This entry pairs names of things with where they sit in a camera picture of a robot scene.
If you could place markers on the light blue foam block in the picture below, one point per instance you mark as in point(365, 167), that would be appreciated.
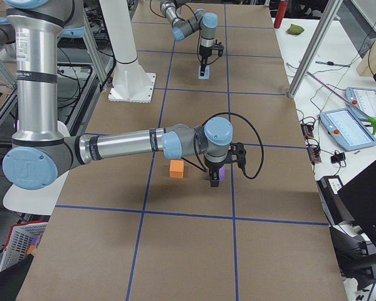
point(204, 73)

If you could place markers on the far blue teach pendant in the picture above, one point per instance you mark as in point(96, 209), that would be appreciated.
point(366, 99)

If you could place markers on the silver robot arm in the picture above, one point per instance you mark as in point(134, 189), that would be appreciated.
point(40, 153)
point(203, 21)

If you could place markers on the blue teach pendant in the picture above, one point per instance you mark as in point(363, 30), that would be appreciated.
point(347, 130)
point(366, 99)

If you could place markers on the near blue teach pendant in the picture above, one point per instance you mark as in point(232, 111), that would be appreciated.
point(347, 130)

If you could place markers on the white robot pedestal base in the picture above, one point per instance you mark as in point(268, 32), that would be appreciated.
point(130, 81)

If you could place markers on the white perforated basket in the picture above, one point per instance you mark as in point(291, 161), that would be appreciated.
point(20, 238)

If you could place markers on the aluminium frame post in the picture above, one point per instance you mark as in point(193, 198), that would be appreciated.
point(324, 23)

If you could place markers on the purple foam block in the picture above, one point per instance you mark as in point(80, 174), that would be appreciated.
point(222, 173)

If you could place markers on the red water bottle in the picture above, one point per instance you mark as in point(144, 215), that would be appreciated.
point(280, 13)

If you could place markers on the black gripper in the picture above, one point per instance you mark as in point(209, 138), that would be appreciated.
point(204, 52)
point(212, 167)

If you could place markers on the orange foam block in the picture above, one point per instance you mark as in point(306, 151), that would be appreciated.
point(176, 169)

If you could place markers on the green handled reacher grabber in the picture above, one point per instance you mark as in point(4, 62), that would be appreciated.
point(351, 104)

